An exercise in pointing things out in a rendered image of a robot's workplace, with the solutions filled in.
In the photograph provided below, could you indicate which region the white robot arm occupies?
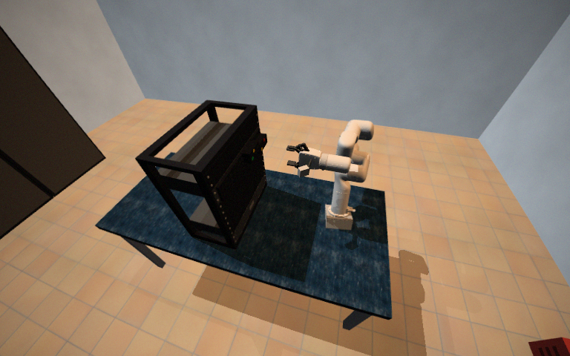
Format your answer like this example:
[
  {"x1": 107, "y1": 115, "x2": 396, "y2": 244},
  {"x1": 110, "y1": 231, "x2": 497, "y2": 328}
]
[{"x1": 320, "y1": 120, "x2": 374, "y2": 217}]

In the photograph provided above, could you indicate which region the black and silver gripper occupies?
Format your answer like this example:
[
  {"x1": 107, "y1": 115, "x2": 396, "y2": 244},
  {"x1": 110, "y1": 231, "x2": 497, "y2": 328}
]
[{"x1": 286, "y1": 143, "x2": 322, "y2": 170}]

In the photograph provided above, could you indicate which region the black equipment rack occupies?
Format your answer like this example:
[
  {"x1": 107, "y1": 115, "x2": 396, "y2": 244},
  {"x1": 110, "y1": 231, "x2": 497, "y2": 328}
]
[{"x1": 135, "y1": 100, "x2": 267, "y2": 250}]

